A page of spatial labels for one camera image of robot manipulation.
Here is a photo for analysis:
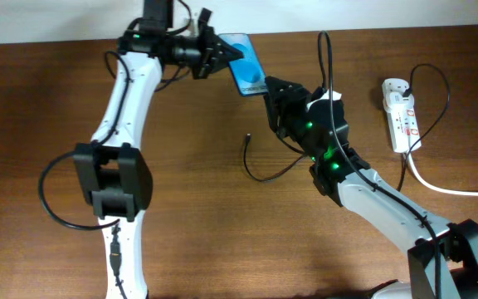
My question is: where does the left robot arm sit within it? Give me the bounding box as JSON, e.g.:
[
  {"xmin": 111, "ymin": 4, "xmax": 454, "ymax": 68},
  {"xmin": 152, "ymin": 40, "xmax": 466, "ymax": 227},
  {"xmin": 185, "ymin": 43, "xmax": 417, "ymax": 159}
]
[{"xmin": 73, "ymin": 1, "xmax": 242, "ymax": 298}]

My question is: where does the white power strip cord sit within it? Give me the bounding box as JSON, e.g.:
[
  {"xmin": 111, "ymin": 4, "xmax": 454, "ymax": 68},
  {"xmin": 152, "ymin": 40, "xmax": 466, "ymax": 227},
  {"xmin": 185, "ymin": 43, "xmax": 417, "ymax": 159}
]
[{"xmin": 404, "ymin": 151, "xmax": 478, "ymax": 199}]

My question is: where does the white USB charger plug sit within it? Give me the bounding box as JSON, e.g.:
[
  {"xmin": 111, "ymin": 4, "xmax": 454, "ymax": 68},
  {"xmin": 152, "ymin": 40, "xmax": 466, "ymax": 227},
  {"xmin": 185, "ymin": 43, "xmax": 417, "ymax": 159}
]
[{"xmin": 382, "ymin": 78, "xmax": 414, "ymax": 112}]

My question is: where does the white power strip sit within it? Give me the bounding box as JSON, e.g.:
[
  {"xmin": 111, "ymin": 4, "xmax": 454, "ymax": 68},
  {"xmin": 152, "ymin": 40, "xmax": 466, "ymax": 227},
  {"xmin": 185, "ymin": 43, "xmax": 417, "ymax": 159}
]
[{"xmin": 383, "ymin": 98, "xmax": 422, "ymax": 154}]

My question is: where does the blue Galaxy smartphone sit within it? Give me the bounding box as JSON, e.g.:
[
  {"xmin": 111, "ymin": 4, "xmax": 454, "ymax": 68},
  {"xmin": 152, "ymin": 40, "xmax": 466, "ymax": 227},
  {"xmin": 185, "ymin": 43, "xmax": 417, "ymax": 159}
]
[{"xmin": 219, "ymin": 33, "xmax": 267, "ymax": 96}]

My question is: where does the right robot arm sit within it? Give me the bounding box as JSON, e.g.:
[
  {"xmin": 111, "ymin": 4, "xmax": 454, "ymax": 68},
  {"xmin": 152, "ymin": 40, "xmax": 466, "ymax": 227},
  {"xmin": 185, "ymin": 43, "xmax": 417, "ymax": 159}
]
[{"xmin": 264, "ymin": 76, "xmax": 478, "ymax": 298}]

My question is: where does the black USB charging cable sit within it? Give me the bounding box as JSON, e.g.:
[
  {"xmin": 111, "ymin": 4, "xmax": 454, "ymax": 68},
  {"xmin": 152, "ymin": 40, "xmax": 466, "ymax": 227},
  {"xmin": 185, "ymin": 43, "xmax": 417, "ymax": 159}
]
[{"xmin": 242, "ymin": 63, "xmax": 451, "ymax": 193}]

